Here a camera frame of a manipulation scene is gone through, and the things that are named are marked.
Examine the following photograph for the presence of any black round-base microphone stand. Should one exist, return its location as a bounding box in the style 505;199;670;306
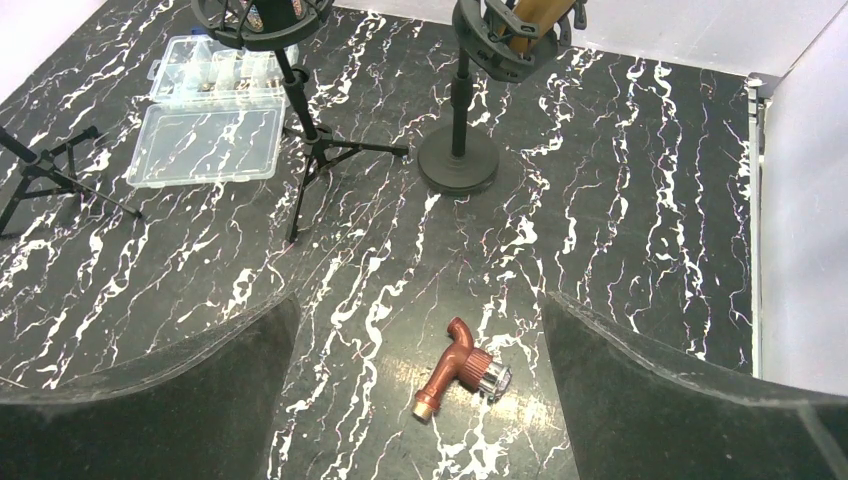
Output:
416;1;587;196

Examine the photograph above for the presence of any gold microphone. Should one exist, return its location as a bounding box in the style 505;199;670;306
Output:
513;0;573;35

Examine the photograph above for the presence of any clear plastic screw box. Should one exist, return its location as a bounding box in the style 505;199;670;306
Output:
126;35;288;188

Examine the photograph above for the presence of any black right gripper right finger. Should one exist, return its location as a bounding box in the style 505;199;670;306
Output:
542;293;847;479

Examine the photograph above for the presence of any black tripod microphone stand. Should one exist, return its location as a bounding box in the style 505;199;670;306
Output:
191;0;410;243

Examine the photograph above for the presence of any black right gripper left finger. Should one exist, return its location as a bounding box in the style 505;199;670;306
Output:
1;295;300;479

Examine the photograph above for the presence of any small black tripod stand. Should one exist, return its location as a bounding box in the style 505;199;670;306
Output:
1;126;143;234

